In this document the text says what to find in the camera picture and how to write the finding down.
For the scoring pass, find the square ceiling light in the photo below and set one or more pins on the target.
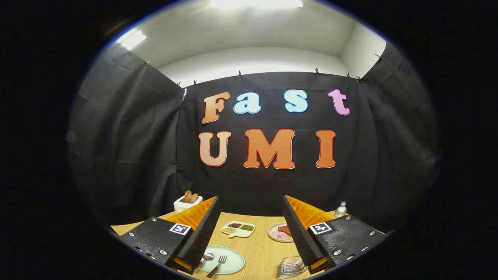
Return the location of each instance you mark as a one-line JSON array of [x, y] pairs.
[[132, 39]]

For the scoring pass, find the green label bottle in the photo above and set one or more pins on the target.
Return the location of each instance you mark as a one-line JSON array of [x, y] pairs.
[[341, 210]]

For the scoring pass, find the clear cutlery basket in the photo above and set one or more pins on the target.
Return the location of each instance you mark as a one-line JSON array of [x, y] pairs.
[[291, 267]]

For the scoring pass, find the yellow soybeans heap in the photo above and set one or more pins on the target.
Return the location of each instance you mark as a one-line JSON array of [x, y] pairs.
[[229, 230]]

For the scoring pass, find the white oval plate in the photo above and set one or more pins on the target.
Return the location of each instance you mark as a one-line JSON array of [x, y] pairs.
[[273, 229]]

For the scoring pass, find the long ceiling light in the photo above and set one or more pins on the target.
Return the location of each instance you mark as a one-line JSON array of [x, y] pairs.
[[256, 3]]

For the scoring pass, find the green beans heap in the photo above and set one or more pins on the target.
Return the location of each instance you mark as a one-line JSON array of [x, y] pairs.
[[247, 227]]

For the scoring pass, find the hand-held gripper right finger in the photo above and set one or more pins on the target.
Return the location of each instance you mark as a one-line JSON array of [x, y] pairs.
[[297, 233]]

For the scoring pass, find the brown meat steak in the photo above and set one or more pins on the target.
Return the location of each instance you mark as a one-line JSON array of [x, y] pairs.
[[284, 229]]

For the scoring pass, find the white toaster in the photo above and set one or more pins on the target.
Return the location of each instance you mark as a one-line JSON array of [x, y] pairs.
[[183, 205]]

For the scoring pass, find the red beans heap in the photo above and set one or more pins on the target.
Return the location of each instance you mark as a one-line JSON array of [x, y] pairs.
[[234, 225]]

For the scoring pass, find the white divided dish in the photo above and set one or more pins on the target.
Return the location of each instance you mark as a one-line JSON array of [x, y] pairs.
[[244, 233]]

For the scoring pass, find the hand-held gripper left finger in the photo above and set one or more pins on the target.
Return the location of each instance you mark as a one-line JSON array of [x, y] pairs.
[[202, 233]]

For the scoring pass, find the light blue round plate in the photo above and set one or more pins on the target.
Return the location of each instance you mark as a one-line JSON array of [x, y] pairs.
[[233, 260]]

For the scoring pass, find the black backdrop cloth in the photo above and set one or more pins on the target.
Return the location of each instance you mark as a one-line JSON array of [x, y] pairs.
[[155, 155]]

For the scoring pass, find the pink ham slices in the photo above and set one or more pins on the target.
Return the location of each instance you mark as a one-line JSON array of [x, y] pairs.
[[281, 236]]

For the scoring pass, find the brown toast slice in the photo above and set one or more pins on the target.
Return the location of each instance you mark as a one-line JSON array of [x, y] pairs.
[[187, 196], [194, 198]]

